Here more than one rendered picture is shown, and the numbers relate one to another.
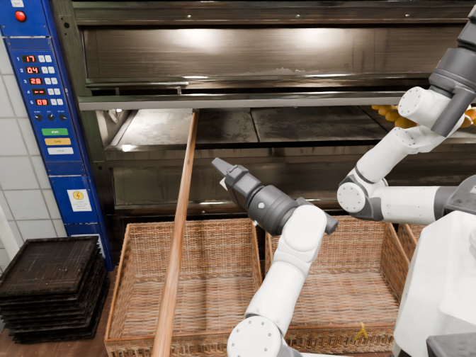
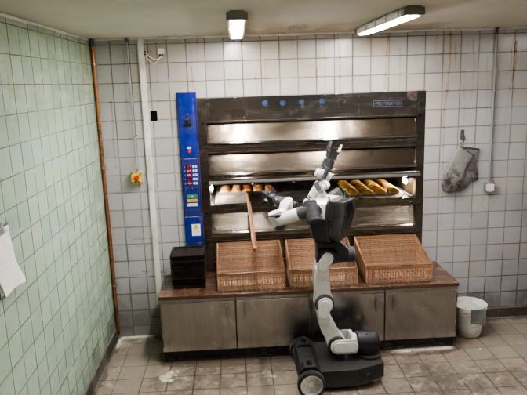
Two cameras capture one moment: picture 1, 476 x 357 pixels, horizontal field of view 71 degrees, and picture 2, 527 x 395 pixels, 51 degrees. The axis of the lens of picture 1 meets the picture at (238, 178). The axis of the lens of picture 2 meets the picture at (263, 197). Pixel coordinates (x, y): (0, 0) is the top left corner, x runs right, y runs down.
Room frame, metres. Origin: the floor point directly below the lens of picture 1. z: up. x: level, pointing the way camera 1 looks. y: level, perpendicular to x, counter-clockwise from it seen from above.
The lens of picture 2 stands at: (-3.49, 0.00, 2.22)
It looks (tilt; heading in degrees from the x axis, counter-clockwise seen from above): 12 degrees down; 1
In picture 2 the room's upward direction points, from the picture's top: 2 degrees counter-clockwise
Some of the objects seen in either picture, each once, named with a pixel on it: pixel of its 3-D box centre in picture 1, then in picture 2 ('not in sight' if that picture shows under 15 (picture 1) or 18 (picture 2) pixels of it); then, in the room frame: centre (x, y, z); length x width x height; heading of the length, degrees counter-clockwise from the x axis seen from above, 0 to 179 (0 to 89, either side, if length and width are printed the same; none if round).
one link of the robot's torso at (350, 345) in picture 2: not in sight; (342, 342); (0.37, -0.51, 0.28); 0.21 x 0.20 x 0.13; 93
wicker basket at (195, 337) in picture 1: (190, 283); (249, 264); (0.94, 0.19, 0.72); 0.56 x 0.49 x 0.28; 94
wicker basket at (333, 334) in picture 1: (338, 277); (319, 261); (0.97, -0.41, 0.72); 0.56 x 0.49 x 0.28; 92
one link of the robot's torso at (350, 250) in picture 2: not in sight; (335, 251); (0.37, -0.46, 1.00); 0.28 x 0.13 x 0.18; 93
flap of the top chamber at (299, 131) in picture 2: not in sight; (312, 130); (1.24, -0.38, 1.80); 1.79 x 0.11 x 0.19; 93
